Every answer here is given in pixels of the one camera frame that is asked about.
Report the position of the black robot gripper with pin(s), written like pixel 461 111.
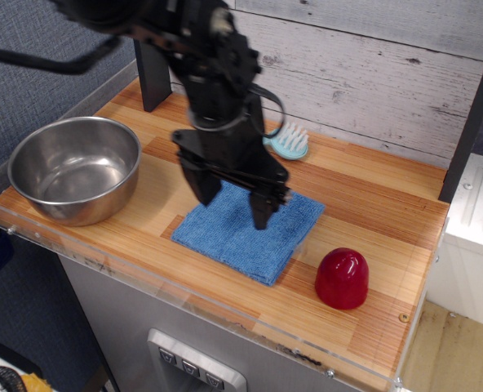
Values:
pixel 212 151

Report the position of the blue cloth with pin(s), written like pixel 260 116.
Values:
pixel 224 231

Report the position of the light blue dish brush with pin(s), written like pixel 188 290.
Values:
pixel 289 142

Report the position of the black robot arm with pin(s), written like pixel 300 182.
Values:
pixel 217 67

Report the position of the red plastic dome cup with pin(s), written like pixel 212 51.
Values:
pixel 342 280

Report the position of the stainless steel bowl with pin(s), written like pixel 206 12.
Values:
pixel 77 171

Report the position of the silver button control panel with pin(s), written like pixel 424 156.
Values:
pixel 201 372

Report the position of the clear acrylic edge guard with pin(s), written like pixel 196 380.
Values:
pixel 362 348

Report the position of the white metal side cabinet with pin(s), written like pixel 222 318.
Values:
pixel 456 278

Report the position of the dark left frame post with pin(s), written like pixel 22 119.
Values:
pixel 154 77

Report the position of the dark frame post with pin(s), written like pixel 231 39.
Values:
pixel 464 147
pixel 154 77

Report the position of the dark right frame post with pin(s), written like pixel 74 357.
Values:
pixel 464 147

